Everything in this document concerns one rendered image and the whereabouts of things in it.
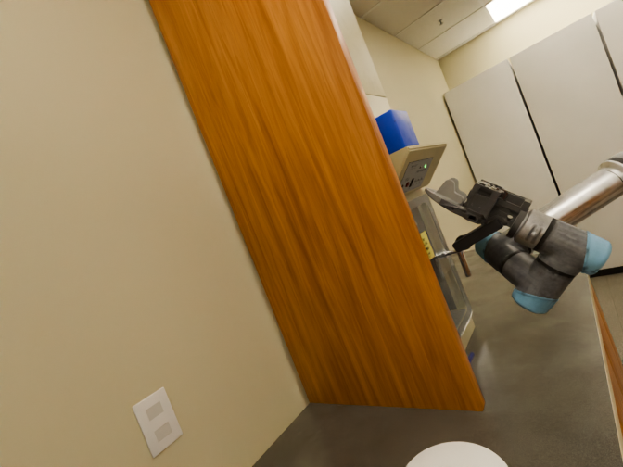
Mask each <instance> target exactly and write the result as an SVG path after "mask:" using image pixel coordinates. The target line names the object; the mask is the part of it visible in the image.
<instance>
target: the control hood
mask: <svg viewBox="0 0 623 467"><path fill-rule="evenodd" d="M446 146H447V143H445V142H441V143H433V144H425V145H411V146H406V147H404V148H403V149H401V150H398V151H396V152H394V153H392V154H390V155H389V156H390V159H391V161H392V164H393V166H394V169H395V171H396V173H397V176H398V178H399V181H400V183H401V180H402V178H403V175H404V173H405V171H406V169H407V167H408V164H409V162H414V161H417V160H421V159H425V158H433V159H432V161H431V164H430V166H429V168H428V170H427V173H426V176H425V179H424V180H423V182H422V184H421V186H419V187H417V188H414V189H413V190H411V191H408V192H406V193H404V194H405V195H408V194H410V193H411V192H413V191H416V190H418V189H420V188H423V187H425V186H427V185H429V184H430V181H431V179H432V177H433V175H434V173H435V170H436V168H437V166H438V164H439V161H440V159H441V157H442V155H443V153H444V150H445V148H446Z"/></svg>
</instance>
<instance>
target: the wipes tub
mask: <svg viewBox="0 0 623 467"><path fill-rule="evenodd" d="M406 467H508V466H507V465H506V463H505V462H504V461H503V460H502V459H501V458H500V457H499V456H498V455H497V454H495V453H494V452H492V451H491V450H489V449H487V448H484V447H482V446H480V445H477V444H473V443H468V442H447V443H442V444H438V445H436V446H433V447H430V448H427V449H425V450H424V451H422V452H420V453H419V454H418V455H416V456H415V457H414V458H413V459H412V460H411V461H410V462H409V463H408V465H407V466H406Z"/></svg>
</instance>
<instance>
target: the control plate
mask: <svg viewBox="0 0 623 467"><path fill-rule="evenodd" d="M432 159H433V158H425V159H421V160H417V161H414V162H409V164H408V167H407V169H406V171H405V173H404V175H403V178H402V180H401V183H400V185H401V186H402V185H403V184H404V186H403V187H402V190H403V193H406V192H408V191H411V190H413V189H414V188H417V187H419V186H421V184H422V182H423V180H424V179H425V176H426V173H427V170H428V168H429V166H430V164H431V161H432ZM425 164H426V167H425ZM420 166H422V167H421V169H420V170H419V168H420ZM413 178H414V180H413V184H412V186H411V187H409V185H410V183H411V181H412V179H413ZM421 178H423V180H421ZM418 179H420V181H418ZM415 180H416V181H418V182H414V181H415ZM407 182H409V185H408V187H405V186H406V183H407Z"/></svg>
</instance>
